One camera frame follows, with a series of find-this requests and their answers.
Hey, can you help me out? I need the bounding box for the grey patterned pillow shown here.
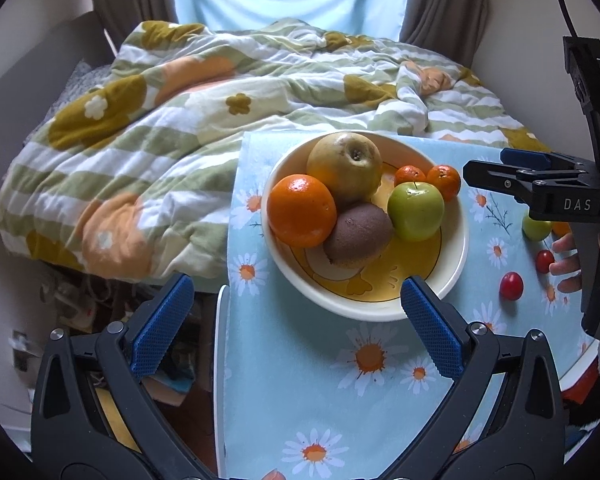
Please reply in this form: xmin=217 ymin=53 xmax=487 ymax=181
xmin=45 ymin=57 xmax=121 ymax=126

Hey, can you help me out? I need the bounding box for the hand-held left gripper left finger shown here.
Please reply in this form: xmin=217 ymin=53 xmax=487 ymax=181
xmin=30 ymin=274 xmax=216 ymax=480

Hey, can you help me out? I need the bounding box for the person's right hand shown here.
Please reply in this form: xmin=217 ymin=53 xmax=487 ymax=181
xmin=550 ymin=234 xmax=588 ymax=292

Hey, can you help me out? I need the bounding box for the yellowish apple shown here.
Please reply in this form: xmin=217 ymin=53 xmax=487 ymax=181
xmin=306 ymin=131 xmax=383 ymax=206

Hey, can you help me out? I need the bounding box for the brown kiwi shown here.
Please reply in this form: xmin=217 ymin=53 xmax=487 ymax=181
xmin=323 ymin=202 xmax=395 ymax=267

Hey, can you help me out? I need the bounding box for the blue daisy tablecloth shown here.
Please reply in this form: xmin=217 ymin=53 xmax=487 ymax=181
xmin=222 ymin=131 xmax=600 ymax=480

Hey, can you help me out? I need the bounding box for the small mandarin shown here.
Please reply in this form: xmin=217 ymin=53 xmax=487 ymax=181
xmin=426 ymin=164 xmax=462 ymax=203
xmin=394 ymin=165 xmax=427 ymax=187

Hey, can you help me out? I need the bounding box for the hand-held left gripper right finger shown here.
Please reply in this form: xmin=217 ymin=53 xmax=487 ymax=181
xmin=380 ymin=276 xmax=566 ymax=480

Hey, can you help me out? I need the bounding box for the yellow cartoon bowl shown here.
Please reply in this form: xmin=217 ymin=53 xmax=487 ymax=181
xmin=261 ymin=132 xmax=470 ymax=322

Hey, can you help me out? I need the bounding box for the striped flower blanket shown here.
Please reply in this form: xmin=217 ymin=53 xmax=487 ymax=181
xmin=0 ymin=19 xmax=553 ymax=291

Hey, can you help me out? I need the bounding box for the green apple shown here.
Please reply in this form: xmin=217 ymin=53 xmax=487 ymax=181
xmin=522 ymin=212 xmax=552 ymax=242
xmin=386 ymin=181 xmax=446 ymax=242

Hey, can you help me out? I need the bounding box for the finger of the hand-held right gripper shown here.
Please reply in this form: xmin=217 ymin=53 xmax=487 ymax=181
xmin=462 ymin=159 xmax=547 ymax=204
xmin=500 ymin=148 xmax=600 ymax=172

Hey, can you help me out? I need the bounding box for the grey headboard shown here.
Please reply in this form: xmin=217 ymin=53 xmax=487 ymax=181
xmin=0 ymin=10 xmax=118 ymax=201

